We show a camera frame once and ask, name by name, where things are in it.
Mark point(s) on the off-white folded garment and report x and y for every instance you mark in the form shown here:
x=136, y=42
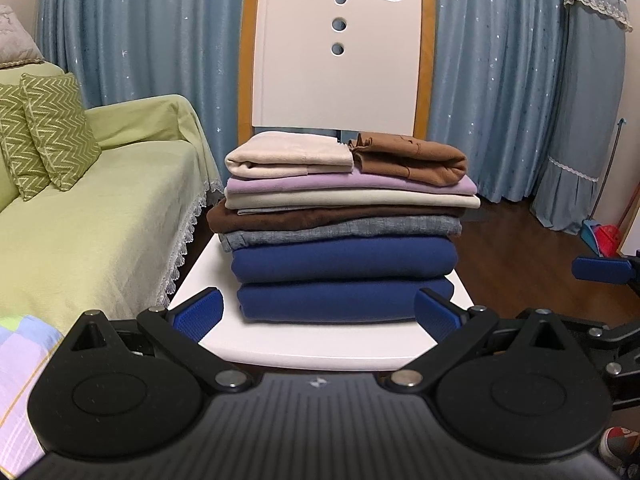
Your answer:
x=375, y=199

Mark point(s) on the blue starry curtain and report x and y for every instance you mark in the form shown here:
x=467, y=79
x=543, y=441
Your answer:
x=150, y=35

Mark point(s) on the dark brown folded garment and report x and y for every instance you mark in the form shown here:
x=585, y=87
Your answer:
x=260, y=220

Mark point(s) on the cream folded garment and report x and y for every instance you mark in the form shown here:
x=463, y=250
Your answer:
x=280, y=157

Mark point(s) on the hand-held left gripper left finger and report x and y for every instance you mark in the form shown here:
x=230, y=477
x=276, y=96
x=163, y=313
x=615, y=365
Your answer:
x=200, y=312

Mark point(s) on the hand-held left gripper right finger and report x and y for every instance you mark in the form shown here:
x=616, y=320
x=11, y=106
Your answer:
x=435, y=315

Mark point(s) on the white chair with orange trim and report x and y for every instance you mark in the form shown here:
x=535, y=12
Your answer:
x=300, y=85

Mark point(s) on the blue dustpan with broom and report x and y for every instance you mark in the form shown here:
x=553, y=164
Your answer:
x=600, y=237

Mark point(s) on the checked blue green blanket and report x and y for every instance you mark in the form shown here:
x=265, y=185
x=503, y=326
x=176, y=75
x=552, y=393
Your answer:
x=25, y=360

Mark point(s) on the grey cushion with lace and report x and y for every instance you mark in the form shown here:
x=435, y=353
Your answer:
x=15, y=35

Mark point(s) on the grey folded garment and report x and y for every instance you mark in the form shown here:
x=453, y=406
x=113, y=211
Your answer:
x=350, y=230

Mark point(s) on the blue folded garment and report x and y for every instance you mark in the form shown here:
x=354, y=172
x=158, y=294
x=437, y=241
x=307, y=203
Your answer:
x=340, y=302
x=340, y=260

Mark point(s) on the sofa with green cover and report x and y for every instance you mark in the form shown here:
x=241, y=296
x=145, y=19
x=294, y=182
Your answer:
x=100, y=240

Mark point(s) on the red grey sneaker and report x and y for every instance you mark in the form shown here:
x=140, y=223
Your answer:
x=620, y=447

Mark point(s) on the lilac folded garment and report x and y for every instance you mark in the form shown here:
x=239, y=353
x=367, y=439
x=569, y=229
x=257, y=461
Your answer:
x=325, y=184

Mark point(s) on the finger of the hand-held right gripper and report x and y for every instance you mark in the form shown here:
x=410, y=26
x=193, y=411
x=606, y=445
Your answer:
x=600, y=270
x=595, y=332

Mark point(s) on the green zigzag cushion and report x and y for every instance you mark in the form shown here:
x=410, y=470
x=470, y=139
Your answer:
x=60, y=130
x=17, y=150

